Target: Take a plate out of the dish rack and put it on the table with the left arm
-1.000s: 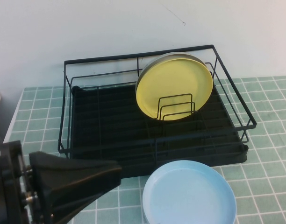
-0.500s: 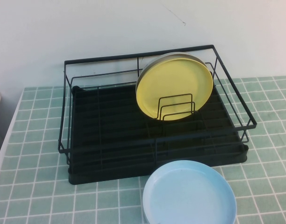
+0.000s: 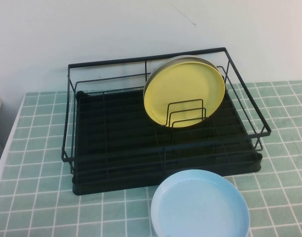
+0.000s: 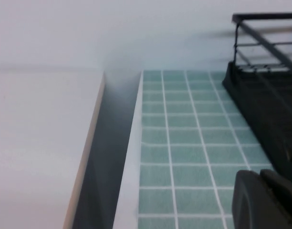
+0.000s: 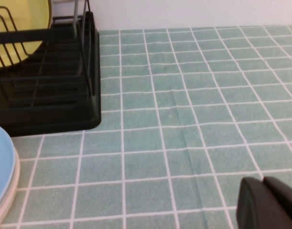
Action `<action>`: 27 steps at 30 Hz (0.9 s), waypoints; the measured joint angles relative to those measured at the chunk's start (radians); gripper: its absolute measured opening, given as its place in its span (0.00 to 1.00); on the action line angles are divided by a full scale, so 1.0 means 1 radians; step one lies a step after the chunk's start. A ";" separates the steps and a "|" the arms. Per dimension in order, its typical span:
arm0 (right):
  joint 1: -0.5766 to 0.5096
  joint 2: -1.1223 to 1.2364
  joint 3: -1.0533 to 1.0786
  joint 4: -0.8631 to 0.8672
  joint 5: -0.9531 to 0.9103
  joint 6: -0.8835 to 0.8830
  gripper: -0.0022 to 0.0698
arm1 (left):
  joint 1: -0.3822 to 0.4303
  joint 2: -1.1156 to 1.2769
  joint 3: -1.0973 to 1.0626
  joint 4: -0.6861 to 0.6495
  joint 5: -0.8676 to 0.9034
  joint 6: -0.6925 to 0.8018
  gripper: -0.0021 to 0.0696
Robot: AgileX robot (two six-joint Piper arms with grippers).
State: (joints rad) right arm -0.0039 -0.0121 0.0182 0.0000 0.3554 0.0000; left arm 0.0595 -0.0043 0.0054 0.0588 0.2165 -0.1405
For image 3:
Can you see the light blue plate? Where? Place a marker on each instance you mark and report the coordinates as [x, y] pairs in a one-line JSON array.
[[200, 205]]

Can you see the yellow plate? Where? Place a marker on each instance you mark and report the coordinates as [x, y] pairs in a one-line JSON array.
[[185, 89]]

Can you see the grey plate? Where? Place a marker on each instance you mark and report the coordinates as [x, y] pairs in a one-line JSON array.
[[165, 62]]

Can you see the pale green plate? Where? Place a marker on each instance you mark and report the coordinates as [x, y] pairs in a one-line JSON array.
[[154, 230]]

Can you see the black plastic drip tray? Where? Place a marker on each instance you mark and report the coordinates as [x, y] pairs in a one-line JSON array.
[[116, 138]]

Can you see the green tile-pattern tablecloth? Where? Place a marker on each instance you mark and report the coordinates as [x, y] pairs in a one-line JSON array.
[[42, 209]]

